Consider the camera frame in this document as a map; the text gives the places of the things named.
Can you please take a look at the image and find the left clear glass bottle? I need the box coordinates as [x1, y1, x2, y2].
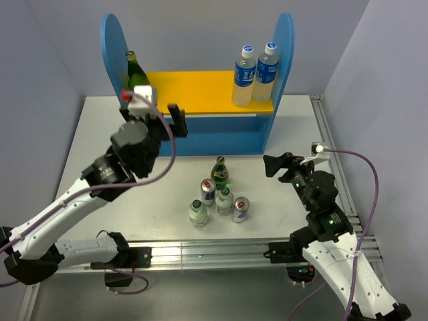
[188, 199, 208, 227]

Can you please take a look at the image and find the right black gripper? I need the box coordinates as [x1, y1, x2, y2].
[262, 150, 319, 210]

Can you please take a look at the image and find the purple cable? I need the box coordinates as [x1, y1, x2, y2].
[287, 146, 379, 321]
[0, 92, 177, 295]

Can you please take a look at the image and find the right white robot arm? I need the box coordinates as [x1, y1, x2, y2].
[263, 152, 411, 320]

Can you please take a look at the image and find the right clear glass bottle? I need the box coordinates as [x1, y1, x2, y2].
[215, 187, 233, 216]

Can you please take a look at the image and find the right clear water bottle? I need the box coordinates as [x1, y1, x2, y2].
[251, 42, 279, 104]

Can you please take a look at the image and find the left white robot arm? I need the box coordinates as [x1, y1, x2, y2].
[1, 104, 188, 285]

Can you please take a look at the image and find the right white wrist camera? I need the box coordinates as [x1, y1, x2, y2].
[300, 142, 330, 165]

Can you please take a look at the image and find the aluminium side rail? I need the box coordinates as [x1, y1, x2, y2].
[310, 95, 362, 236]

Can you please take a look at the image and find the right Red Bull can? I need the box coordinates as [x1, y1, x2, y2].
[231, 197, 250, 223]

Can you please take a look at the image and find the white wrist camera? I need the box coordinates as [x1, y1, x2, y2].
[300, 142, 330, 165]
[121, 85, 157, 118]

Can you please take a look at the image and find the green Perrier bottle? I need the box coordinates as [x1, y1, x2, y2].
[125, 51, 150, 90]
[211, 156, 229, 190]

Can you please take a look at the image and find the aluminium front rail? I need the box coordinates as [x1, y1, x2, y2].
[18, 233, 384, 321]

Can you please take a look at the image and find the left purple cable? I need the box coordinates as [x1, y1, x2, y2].
[0, 92, 177, 295]

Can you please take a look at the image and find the clear water bottle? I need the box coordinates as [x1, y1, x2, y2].
[232, 45, 256, 107]
[251, 42, 279, 104]

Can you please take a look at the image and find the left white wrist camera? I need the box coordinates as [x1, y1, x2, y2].
[121, 85, 157, 118]

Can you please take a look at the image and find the red bull can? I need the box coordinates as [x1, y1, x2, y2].
[231, 197, 250, 223]
[201, 179, 216, 206]

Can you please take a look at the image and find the left Red Bull can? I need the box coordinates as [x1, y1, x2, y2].
[201, 179, 216, 206]

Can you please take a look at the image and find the clear glass bottle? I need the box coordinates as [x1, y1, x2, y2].
[188, 199, 208, 227]
[215, 187, 233, 216]

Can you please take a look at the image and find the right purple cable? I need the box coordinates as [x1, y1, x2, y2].
[287, 146, 379, 321]

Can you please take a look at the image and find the blue and yellow wooden shelf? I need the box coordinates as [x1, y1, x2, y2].
[100, 12, 296, 157]

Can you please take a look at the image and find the left clear water bottle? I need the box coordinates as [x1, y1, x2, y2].
[232, 45, 256, 107]

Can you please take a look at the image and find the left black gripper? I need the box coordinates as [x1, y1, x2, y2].
[122, 103, 188, 173]

